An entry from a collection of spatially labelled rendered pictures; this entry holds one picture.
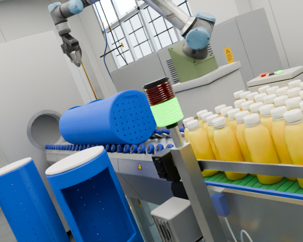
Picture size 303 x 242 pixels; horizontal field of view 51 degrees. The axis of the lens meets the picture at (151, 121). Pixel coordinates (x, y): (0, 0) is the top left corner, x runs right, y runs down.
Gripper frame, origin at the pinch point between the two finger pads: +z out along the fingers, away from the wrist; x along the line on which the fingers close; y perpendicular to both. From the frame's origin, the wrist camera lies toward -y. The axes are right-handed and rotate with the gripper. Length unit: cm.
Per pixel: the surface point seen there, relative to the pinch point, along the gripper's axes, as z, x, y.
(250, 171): 37, 18, -124
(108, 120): 29.0, 10.8, -36.4
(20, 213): 71, 60, 23
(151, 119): 38, -12, -38
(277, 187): 42, 15, -128
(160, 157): 36, 21, -89
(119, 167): 56, 11, -28
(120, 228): 84, 25, -34
